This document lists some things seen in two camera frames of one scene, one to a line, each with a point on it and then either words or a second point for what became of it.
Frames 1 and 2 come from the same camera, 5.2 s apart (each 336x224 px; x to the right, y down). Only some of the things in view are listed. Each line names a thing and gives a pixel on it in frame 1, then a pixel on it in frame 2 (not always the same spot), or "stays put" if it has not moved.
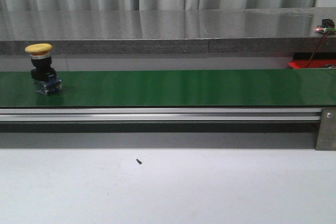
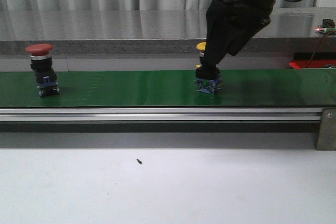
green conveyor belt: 292,88 stays put
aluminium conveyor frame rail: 160,115 stays put
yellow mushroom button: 44,77 to 208,78
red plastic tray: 302,64 stays put
